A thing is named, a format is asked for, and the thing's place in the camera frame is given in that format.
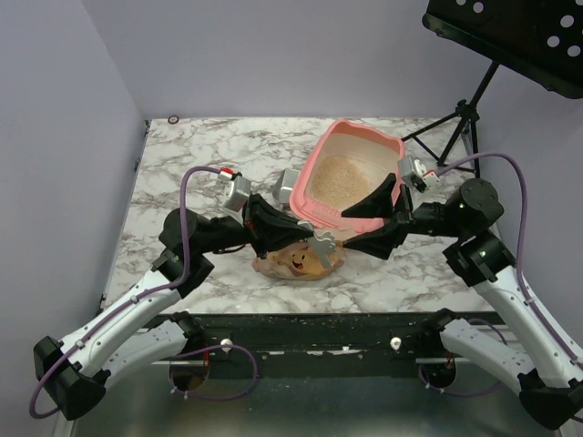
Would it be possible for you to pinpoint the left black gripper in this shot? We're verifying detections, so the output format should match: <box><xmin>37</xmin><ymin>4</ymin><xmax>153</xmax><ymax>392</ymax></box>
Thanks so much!
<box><xmin>196</xmin><ymin>191</ymin><xmax>314</xmax><ymax>259</ymax></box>

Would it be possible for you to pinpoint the orange cat litter bag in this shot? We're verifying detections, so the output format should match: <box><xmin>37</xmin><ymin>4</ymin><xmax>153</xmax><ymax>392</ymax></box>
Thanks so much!
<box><xmin>251</xmin><ymin>242</ymin><xmax>345</xmax><ymax>280</ymax></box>

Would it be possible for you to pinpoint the silver metal scoop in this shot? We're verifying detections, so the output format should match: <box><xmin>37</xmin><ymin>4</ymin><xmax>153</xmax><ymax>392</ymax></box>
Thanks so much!
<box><xmin>271</xmin><ymin>168</ymin><xmax>300</xmax><ymax>208</ymax></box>

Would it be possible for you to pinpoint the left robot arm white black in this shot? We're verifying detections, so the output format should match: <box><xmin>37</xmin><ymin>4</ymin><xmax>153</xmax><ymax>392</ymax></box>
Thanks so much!
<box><xmin>33</xmin><ymin>194</ymin><xmax>313</xmax><ymax>421</ymax></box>

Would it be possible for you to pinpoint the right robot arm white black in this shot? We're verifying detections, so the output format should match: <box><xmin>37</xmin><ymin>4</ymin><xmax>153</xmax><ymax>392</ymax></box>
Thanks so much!
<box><xmin>342</xmin><ymin>175</ymin><xmax>582</xmax><ymax>430</ymax></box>

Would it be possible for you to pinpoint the litter granules pile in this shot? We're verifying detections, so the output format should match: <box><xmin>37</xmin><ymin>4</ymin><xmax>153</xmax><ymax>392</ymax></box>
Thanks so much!
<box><xmin>310</xmin><ymin>155</ymin><xmax>371</xmax><ymax>210</ymax></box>

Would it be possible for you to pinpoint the pink litter box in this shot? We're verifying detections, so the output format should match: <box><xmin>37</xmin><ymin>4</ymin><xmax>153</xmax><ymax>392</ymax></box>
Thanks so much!
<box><xmin>289</xmin><ymin>120</ymin><xmax>405</xmax><ymax>234</ymax></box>

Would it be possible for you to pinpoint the black music stand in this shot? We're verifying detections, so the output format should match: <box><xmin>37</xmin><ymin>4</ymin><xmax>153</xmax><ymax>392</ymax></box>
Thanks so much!
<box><xmin>403</xmin><ymin>1</ymin><xmax>582</xmax><ymax>177</ymax></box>

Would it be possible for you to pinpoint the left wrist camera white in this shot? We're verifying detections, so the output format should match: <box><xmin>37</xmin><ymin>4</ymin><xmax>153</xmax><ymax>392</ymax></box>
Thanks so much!
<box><xmin>219</xmin><ymin>167</ymin><xmax>251</xmax><ymax>212</ymax></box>

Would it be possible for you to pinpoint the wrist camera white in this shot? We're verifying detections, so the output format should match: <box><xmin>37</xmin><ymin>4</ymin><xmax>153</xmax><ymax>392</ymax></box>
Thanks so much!
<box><xmin>398</xmin><ymin>156</ymin><xmax>440</xmax><ymax>193</ymax></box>
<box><xmin>219</xmin><ymin>167</ymin><xmax>251</xmax><ymax>212</ymax></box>

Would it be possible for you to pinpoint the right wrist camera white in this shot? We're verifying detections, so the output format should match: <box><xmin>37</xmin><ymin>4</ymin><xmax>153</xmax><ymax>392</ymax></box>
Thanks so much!
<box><xmin>398</xmin><ymin>156</ymin><xmax>440</xmax><ymax>193</ymax></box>

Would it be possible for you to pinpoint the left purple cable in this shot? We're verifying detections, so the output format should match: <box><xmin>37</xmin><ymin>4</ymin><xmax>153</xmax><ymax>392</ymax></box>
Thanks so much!
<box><xmin>29</xmin><ymin>166</ymin><xmax>261</xmax><ymax>419</ymax></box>

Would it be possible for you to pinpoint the black table front rail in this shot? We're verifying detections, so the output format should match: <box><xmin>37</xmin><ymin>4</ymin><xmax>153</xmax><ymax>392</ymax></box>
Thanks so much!
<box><xmin>93</xmin><ymin>311</ymin><xmax>475</xmax><ymax>379</ymax></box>

